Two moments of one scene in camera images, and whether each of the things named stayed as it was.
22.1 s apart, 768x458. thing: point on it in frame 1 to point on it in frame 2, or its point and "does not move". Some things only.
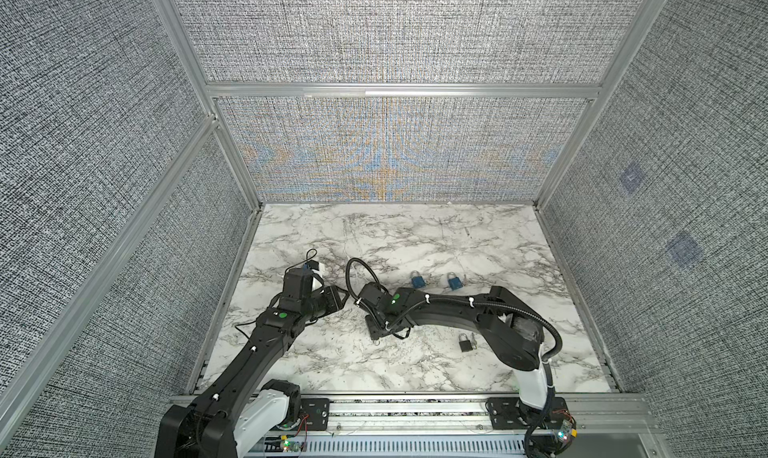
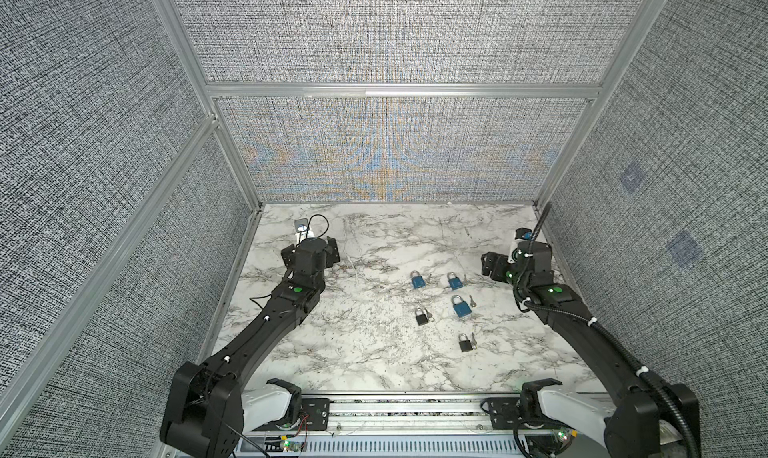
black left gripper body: [329, 301] to [330, 258]
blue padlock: [417, 280] does not move
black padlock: [464, 343] does not move
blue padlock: [454, 281] does not move
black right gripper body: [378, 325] to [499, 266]
